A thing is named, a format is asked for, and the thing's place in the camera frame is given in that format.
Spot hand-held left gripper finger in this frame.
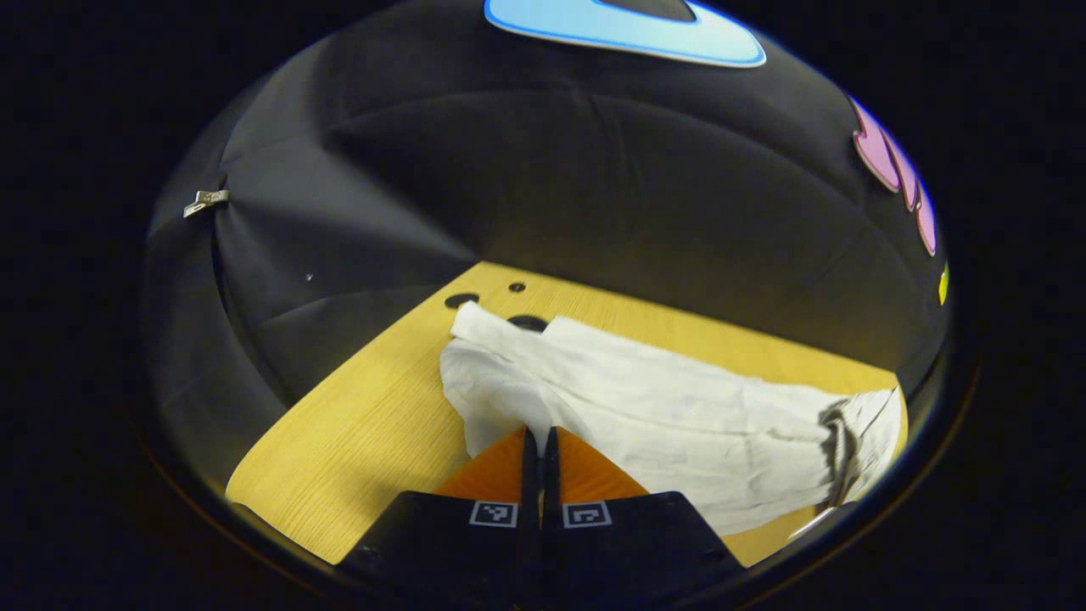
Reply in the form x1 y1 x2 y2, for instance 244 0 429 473
542 426 749 611
338 426 541 611

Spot white jeans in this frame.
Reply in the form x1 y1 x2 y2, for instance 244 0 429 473
439 301 904 537

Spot black backdrop cloth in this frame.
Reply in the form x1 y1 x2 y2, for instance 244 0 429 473
140 0 955 485

